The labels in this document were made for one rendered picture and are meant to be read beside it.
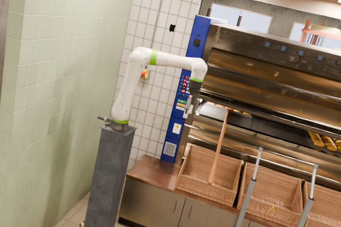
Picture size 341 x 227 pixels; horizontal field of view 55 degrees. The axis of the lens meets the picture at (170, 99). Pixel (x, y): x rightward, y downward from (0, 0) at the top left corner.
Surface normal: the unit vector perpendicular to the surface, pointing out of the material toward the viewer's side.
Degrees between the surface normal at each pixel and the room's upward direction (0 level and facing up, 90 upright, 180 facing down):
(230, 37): 90
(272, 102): 70
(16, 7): 90
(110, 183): 90
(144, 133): 90
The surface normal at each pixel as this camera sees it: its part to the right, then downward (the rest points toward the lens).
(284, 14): -0.29, 0.21
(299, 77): -0.15, -0.11
